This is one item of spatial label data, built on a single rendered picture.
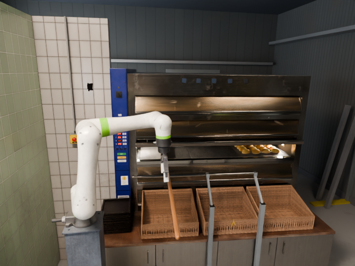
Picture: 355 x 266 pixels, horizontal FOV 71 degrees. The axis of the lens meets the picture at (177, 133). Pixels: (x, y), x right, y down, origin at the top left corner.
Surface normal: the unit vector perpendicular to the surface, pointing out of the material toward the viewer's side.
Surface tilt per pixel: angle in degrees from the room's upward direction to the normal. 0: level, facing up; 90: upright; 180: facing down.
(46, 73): 90
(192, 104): 70
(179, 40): 90
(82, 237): 90
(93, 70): 90
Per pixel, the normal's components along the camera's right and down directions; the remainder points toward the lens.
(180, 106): 0.11, -0.11
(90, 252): 0.18, 0.24
